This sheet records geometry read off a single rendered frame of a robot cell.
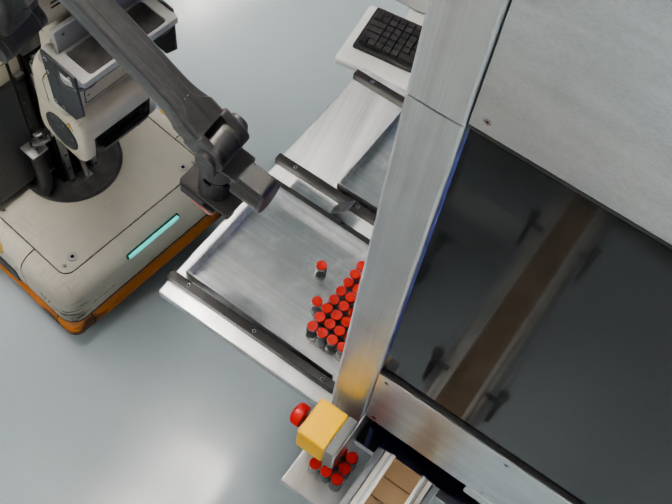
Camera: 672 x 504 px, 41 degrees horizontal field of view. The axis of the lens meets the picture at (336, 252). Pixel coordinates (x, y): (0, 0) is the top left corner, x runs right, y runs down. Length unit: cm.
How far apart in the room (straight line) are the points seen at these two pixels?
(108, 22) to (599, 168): 75
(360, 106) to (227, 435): 103
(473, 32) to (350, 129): 123
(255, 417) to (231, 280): 88
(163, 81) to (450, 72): 61
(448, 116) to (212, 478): 183
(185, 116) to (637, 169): 74
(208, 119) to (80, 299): 123
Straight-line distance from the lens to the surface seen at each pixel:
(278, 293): 174
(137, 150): 265
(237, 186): 140
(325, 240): 180
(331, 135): 194
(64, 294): 246
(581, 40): 70
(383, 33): 220
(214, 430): 256
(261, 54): 323
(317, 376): 165
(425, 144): 87
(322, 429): 148
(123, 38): 130
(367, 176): 188
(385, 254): 106
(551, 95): 74
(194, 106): 132
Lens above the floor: 244
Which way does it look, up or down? 61 degrees down
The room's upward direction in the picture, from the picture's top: 10 degrees clockwise
